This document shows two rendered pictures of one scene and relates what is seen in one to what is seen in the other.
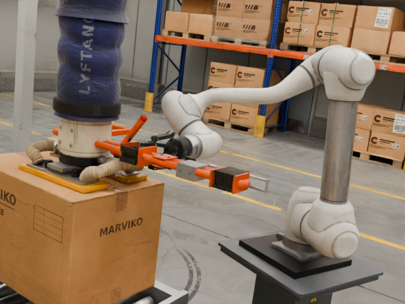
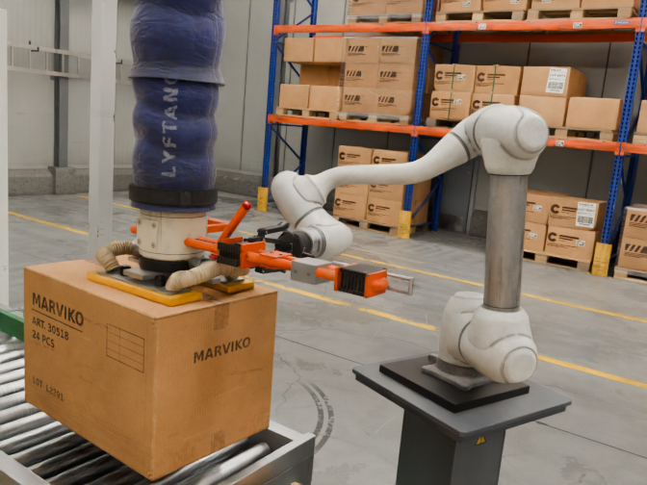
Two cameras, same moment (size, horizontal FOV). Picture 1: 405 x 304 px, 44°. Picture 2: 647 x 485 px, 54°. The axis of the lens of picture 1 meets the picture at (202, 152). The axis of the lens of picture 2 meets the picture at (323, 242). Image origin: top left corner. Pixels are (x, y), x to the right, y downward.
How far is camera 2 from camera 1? 0.07 m
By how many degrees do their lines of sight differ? 2
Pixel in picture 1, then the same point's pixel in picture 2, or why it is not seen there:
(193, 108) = (313, 192)
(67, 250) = (151, 381)
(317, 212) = (480, 323)
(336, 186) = (504, 288)
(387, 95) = (566, 178)
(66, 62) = (144, 137)
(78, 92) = (161, 175)
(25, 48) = (101, 133)
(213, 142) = (339, 235)
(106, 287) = (204, 430)
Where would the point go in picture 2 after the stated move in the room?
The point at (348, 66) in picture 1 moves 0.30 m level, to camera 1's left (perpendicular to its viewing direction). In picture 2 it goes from (513, 128) to (394, 117)
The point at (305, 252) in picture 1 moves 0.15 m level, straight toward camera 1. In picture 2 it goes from (467, 377) to (464, 396)
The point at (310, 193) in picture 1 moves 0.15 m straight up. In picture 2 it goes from (471, 299) to (477, 251)
